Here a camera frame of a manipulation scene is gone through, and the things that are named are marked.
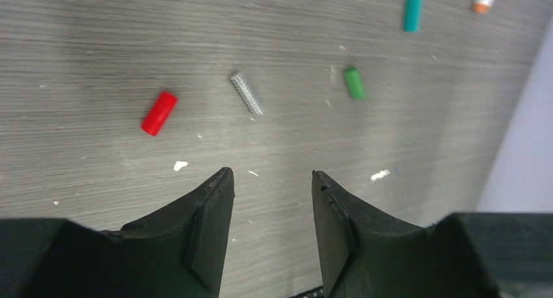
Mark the green pen cap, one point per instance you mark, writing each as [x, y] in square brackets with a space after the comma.
[354, 83]

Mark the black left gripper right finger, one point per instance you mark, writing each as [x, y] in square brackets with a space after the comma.
[365, 252]

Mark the red pen cap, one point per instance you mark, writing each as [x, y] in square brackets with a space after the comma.
[159, 113]

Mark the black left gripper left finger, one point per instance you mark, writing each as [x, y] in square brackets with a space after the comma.
[178, 250]

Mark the teal pen cap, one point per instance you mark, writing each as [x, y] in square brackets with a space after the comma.
[412, 15]

